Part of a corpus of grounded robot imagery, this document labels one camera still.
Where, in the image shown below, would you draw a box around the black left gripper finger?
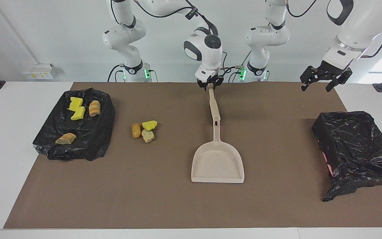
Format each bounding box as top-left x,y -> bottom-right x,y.
325,68 -> 353,93
300,66 -> 321,92

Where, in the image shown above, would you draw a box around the beige hand brush black bristles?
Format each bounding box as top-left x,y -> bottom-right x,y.
208,86 -> 221,126

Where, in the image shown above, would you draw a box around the pale foam chunk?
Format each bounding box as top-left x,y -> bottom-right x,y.
141,129 -> 155,143

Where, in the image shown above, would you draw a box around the beige plastic dustpan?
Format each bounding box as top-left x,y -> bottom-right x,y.
191,116 -> 245,184

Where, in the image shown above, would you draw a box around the orange striped bread piece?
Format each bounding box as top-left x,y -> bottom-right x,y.
89,100 -> 101,117

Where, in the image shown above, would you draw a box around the small yellow sponge wedge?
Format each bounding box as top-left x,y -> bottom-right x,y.
70,106 -> 86,121

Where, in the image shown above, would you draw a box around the green yellow jagged sponge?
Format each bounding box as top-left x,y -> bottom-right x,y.
67,97 -> 83,112

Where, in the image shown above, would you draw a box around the pale striped bread piece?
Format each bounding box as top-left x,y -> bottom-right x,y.
55,132 -> 77,145

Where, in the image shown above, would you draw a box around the black bag lined pink bin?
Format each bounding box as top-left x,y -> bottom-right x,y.
312,111 -> 382,202

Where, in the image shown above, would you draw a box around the brown table mat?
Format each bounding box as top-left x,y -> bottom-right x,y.
4,82 -> 382,229

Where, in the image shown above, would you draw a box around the black base cable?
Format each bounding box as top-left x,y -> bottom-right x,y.
107,64 -> 122,83
220,50 -> 252,83

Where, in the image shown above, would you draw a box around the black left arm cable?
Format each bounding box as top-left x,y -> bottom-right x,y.
286,0 -> 382,59

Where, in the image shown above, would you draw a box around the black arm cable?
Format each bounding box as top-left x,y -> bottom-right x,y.
110,0 -> 233,72
286,0 -> 382,59

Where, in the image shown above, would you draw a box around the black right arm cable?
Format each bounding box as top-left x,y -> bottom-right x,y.
110,0 -> 233,72

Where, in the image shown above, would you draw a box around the white wall socket box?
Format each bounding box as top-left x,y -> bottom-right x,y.
23,64 -> 59,80

